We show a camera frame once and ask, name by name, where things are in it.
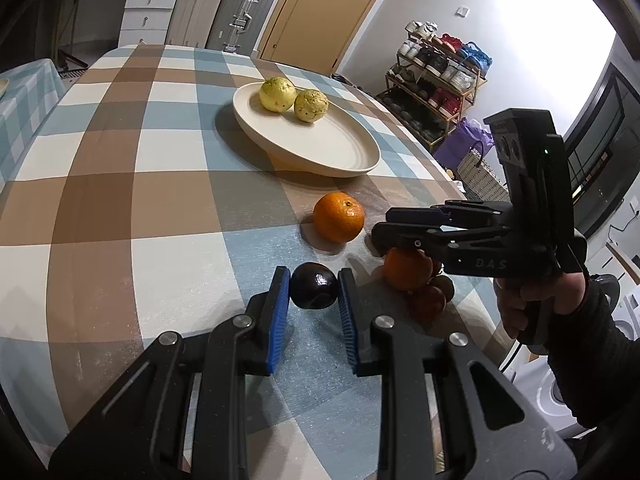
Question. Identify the yellow-green guava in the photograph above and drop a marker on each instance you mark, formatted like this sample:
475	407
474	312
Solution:
276	94
311	106

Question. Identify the black tripod stand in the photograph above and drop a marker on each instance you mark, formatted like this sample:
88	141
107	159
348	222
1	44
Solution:
67	55

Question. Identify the white drawer desk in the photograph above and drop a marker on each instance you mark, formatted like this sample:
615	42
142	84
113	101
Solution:
145	5

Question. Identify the dark purple plum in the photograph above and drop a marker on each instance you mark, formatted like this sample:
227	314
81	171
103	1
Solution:
313	287

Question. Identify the silver suitcase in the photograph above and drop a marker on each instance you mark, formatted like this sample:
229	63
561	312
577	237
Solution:
242	15

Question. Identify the orange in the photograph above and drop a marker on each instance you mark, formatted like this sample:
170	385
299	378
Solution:
339	217
407	271

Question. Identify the cream oval plate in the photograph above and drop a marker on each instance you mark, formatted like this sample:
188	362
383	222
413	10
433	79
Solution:
320	140

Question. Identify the brown kiwi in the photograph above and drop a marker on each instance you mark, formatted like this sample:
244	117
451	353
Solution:
445	287

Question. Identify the beige suitcase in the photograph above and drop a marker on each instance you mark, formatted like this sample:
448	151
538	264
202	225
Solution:
197	2

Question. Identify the wooden door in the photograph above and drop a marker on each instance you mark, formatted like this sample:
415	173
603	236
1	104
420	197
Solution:
330	10

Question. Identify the woven basket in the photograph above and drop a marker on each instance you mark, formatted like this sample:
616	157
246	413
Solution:
482	177

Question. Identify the person's right forearm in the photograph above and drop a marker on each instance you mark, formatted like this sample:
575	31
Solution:
595	360

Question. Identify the person's right hand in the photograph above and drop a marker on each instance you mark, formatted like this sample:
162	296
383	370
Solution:
567	292

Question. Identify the red tomato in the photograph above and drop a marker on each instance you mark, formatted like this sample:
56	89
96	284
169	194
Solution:
427	306

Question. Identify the striped floor rug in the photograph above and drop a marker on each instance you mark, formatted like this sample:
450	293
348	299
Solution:
72	73

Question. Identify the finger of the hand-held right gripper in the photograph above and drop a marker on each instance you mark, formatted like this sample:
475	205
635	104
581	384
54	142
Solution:
425	215
400	240

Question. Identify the small checked blue cloth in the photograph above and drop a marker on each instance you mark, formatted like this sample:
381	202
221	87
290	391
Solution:
25	110

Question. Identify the wooden shoe rack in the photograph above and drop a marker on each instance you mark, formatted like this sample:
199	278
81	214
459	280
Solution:
435	85

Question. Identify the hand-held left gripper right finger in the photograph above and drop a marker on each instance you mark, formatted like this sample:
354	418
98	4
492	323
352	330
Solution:
347	320

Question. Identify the purple bag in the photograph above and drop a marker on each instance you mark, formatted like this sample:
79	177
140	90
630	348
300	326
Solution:
462	142

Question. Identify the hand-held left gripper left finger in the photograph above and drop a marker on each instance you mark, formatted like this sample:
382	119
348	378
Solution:
280	320

